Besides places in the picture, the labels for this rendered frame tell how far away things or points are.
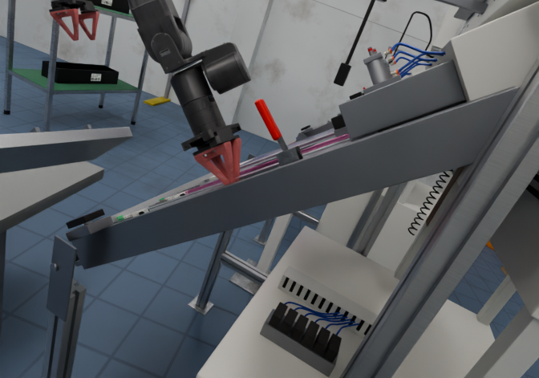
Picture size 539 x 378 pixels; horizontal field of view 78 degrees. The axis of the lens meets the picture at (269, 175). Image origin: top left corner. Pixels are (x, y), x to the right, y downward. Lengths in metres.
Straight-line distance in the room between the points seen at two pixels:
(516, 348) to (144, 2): 0.66
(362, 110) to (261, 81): 3.86
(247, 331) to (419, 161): 0.52
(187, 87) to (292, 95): 3.70
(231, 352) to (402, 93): 0.55
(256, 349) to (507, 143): 0.58
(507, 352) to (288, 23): 3.98
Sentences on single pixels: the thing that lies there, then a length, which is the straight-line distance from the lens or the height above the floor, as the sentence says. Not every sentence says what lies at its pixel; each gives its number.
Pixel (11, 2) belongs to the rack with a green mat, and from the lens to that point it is 3.06.
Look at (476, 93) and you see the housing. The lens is 0.42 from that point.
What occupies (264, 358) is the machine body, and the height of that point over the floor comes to 0.62.
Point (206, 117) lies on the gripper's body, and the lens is 0.56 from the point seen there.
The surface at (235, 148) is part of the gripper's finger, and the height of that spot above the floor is 0.99.
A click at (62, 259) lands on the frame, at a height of 0.72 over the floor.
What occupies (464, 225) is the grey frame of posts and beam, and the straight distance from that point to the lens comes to 0.38.
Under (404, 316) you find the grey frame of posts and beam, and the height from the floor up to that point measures 0.95.
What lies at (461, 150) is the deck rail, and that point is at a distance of 0.40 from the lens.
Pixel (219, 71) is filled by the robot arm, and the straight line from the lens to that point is 0.56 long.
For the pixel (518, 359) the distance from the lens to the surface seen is 0.53.
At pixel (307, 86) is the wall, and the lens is 4.22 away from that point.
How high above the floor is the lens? 1.17
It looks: 21 degrees down
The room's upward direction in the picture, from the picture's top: 21 degrees clockwise
